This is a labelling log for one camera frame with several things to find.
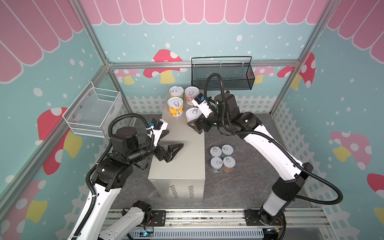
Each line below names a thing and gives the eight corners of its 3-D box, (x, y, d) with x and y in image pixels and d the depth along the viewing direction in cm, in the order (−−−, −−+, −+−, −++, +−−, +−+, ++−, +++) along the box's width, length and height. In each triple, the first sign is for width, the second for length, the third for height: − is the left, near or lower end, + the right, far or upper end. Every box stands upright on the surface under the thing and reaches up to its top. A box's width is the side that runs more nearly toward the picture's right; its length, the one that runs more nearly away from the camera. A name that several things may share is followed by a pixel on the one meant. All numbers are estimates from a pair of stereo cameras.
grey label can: (210, 172, 92) (211, 168, 87) (209, 161, 97) (210, 156, 91) (222, 172, 92) (223, 168, 87) (220, 161, 97) (222, 156, 91)
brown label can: (223, 172, 91) (224, 168, 87) (221, 160, 96) (222, 156, 92) (234, 172, 91) (236, 168, 87) (232, 160, 96) (234, 156, 92)
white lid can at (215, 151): (210, 159, 97) (210, 154, 93) (209, 150, 101) (210, 146, 96) (221, 159, 97) (222, 154, 93) (220, 150, 101) (221, 146, 96)
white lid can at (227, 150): (221, 159, 98) (223, 154, 93) (220, 149, 102) (221, 144, 97) (232, 159, 98) (234, 154, 93) (231, 149, 102) (232, 144, 97)
